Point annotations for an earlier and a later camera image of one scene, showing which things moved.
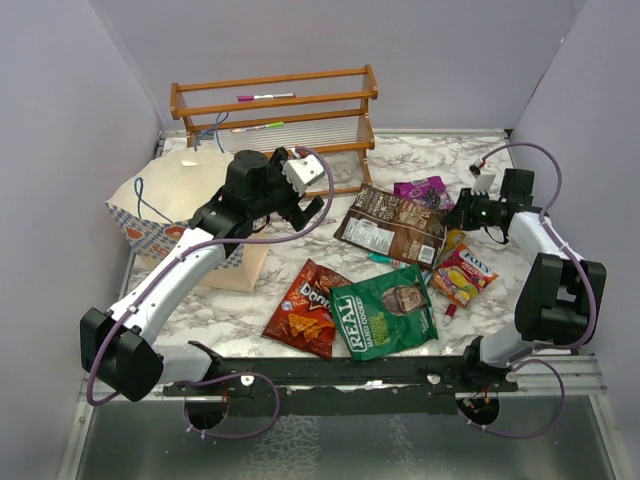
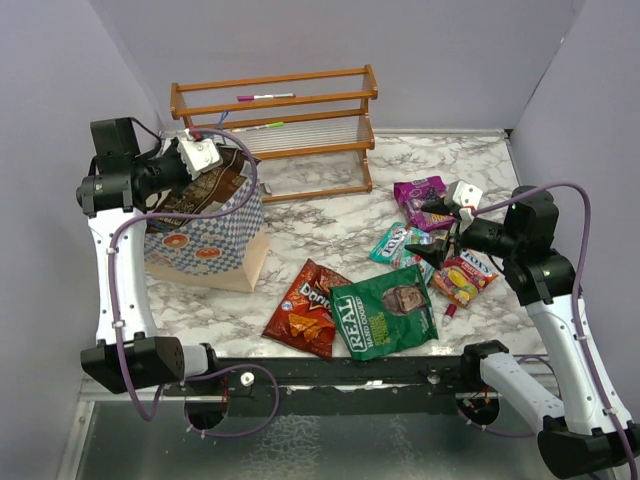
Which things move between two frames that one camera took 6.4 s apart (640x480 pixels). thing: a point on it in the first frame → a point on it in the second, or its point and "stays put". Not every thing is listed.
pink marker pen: x=251 y=98 stays put
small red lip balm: x=449 y=314 stays put
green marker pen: x=269 y=125 stays put
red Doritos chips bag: x=303 y=318 stays put
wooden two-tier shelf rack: x=324 y=114 stays put
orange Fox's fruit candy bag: x=463 y=275 stays put
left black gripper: x=295 y=213 → x=173 y=149
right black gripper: x=460 y=216 → x=435 y=252
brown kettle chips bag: x=393 y=227 → x=203 y=189
